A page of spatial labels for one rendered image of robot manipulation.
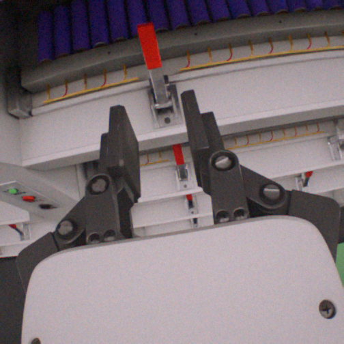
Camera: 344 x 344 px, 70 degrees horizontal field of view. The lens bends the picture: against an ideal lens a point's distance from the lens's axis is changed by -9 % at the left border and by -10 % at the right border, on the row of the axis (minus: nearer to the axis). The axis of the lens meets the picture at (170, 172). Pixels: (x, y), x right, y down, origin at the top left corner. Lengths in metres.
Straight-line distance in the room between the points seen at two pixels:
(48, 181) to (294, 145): 0.38
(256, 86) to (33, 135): 0.23
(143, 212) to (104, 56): 0.44
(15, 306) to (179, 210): 0.84
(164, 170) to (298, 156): 0.22
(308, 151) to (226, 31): 0.28
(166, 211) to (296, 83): 0.44
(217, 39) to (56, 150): 0.19
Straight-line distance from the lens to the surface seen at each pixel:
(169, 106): 0.26
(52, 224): 0.73
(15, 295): 1.24
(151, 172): 0.45
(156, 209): 0.64
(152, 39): 0.21
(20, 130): 0.31
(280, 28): 0.28
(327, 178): 0.71
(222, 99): 0.26
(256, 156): 0.46
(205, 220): 0.83
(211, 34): 0.27
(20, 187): 0.36
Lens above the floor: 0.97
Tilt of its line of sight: 68 degrees down
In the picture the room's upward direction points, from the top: 21 degrees counter-clockwise
